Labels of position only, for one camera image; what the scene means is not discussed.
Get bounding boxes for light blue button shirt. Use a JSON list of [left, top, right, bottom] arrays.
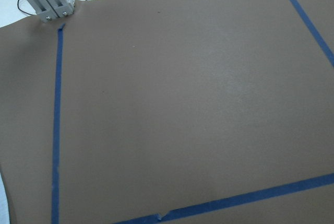
[[0, 177, 10, 224]]

